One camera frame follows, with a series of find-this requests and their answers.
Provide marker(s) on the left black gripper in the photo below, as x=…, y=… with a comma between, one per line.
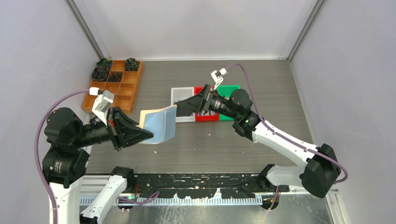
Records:
x=123, y=129

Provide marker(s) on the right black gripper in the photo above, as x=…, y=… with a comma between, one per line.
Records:
x=199, y=103

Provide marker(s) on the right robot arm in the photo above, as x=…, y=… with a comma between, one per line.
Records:
x=316, y=167

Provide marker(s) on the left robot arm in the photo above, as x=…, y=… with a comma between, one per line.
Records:
x=64, y=165

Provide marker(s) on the white cards in red bin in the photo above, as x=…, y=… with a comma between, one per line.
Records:
x=208, y=114

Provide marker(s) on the red plastic bin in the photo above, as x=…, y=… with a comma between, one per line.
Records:
x=198, y=89

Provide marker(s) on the black item in white bin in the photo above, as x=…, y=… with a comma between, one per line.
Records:
x=182, y=112

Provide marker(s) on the white plastic bin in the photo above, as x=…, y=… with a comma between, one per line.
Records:
x=182, y=93

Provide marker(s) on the green plastic bin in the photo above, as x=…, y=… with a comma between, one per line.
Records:
x=226, y=91

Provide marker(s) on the wooden compartment tray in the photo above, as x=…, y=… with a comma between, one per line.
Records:
x=126, y=91

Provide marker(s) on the dark bundle middle centre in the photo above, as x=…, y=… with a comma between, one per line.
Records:
x=115, y=77

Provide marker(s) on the dark bundle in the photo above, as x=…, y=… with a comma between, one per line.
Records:
x=131, y=64
x=105, y=63
x=115, y=77
x=99, y=74

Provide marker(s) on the dark bundle middle left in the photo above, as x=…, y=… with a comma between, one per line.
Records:
x=99, y=74

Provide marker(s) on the dark bundle top right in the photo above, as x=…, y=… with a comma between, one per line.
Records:
x=131, y=64

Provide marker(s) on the dark bundle top left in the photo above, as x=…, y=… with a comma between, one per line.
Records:
x=105, y=63

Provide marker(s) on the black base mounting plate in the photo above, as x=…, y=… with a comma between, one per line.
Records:
x=197, y=186

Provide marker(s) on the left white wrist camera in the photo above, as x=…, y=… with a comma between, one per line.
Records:
x=102, y=103

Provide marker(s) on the aluminium rail frame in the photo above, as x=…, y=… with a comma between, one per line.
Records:
x=257, y=199

